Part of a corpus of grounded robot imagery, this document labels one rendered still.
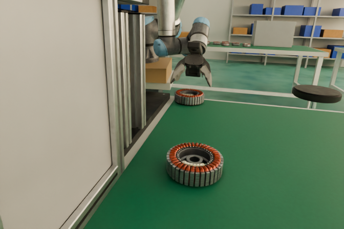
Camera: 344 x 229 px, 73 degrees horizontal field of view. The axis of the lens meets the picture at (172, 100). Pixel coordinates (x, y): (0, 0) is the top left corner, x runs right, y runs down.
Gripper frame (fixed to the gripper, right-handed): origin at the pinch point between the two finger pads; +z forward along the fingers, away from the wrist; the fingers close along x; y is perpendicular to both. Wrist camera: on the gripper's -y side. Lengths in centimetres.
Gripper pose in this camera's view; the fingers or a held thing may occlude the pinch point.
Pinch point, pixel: (190, 84)
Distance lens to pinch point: 86.2
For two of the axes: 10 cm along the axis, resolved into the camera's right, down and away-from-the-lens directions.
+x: -9.8, -1.0, 2.0
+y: 1.2, 5.0, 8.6
